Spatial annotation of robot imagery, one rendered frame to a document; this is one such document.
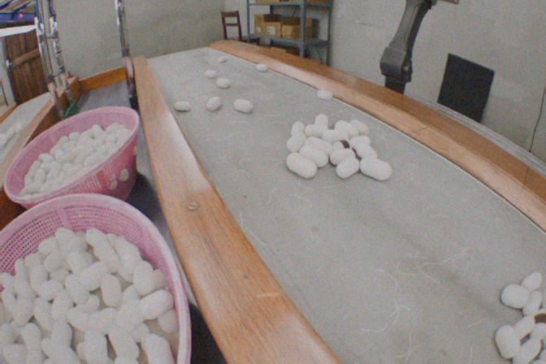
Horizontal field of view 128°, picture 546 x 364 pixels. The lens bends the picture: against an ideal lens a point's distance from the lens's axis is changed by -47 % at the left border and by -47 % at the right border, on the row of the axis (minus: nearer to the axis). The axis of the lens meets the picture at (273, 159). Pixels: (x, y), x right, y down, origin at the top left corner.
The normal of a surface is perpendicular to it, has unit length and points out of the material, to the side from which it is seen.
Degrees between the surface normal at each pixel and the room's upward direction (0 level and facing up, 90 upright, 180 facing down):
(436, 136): 45
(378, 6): 90
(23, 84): 90
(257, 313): 0
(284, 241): 0
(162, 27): 89
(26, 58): 90
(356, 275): 0
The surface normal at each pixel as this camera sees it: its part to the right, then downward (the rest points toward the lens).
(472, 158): -0.61, -0.37
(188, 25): 0.59, 0.46
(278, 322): 0.00, -0.82
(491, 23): -0.80, 0.33
